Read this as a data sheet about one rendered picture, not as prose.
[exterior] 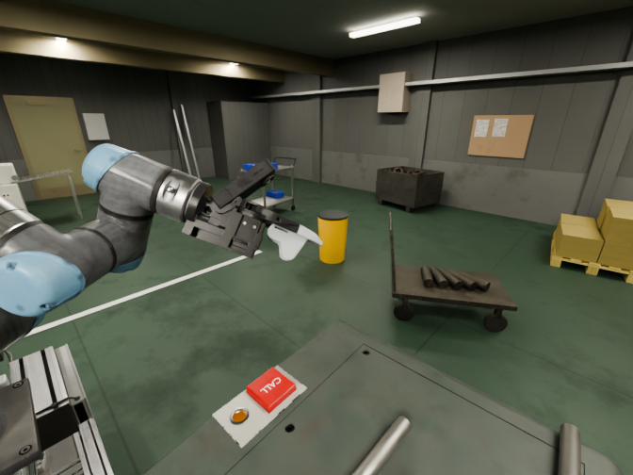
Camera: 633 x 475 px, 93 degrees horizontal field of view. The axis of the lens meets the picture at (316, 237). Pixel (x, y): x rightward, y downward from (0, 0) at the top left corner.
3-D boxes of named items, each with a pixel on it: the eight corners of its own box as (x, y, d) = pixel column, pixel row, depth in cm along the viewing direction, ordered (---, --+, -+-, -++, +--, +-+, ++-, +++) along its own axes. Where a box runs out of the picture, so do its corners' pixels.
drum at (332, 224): (352, 259, 388) (355, 214, 366) (331, 268, 366) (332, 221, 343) (332, 250, 416) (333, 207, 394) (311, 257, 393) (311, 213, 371)
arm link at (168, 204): (185, 177, 51) (170, 161, 43) (210, 188, 51) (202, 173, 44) (166, 218, 50) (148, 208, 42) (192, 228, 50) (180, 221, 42)
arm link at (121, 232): (57, 273, 44) (66, 207, 40) (109, 244, 54) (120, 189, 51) (111, 293, 45) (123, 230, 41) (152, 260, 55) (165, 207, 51)
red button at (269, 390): (273, 374, 55) (272, 365, 54) (297, 392, 51) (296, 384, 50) (246, 395, 50) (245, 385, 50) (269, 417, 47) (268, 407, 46)
